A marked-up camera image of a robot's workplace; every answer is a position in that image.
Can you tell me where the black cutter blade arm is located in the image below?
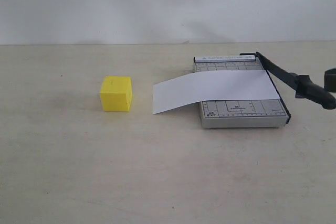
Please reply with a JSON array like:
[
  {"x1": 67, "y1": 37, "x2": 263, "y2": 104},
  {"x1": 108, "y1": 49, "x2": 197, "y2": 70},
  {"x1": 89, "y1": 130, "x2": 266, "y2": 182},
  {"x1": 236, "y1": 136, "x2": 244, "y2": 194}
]
[{"x1": 255, "y1": 52, "x2": 335, "y2": 110}]

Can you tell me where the white paper sheet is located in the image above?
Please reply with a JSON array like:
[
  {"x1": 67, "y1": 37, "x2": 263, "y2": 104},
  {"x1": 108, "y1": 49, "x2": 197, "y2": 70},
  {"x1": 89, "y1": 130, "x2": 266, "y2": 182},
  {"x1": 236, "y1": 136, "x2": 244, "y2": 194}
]
[{"x1": 152, "y1": 70, "x2": 280, "y2": 114}]

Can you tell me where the yellow foam cube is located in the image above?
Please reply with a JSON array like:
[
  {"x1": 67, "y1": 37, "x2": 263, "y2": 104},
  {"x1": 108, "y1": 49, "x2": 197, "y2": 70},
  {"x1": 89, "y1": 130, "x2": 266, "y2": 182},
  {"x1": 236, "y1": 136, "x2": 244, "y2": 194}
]
[{"x1": 99, "y1": 76, "x2": 133, "y2": 112}]

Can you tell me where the grey paper cutter base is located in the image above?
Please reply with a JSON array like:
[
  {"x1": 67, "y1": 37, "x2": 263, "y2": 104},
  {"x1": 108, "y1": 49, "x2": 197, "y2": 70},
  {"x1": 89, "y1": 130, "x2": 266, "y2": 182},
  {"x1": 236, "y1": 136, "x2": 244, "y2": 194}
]
[{"x1": 194, "y1": 52, "x2": 291, "y2": 129}]

